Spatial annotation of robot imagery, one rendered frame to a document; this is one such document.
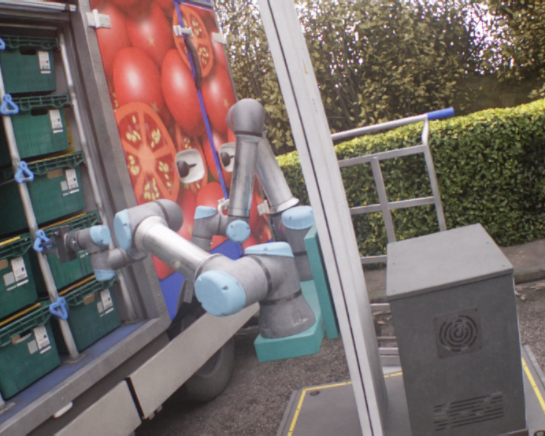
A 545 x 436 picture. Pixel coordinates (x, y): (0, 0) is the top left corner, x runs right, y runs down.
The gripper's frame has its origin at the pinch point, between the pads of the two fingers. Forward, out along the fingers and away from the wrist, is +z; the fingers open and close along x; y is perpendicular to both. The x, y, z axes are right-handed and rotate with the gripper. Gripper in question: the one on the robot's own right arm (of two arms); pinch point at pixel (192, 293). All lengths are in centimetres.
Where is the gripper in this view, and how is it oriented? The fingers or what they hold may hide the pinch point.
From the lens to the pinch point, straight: 204.9
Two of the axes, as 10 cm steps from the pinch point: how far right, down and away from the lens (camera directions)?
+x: 1.3, -0.3, 9.9
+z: -1.7, 9.8, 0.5
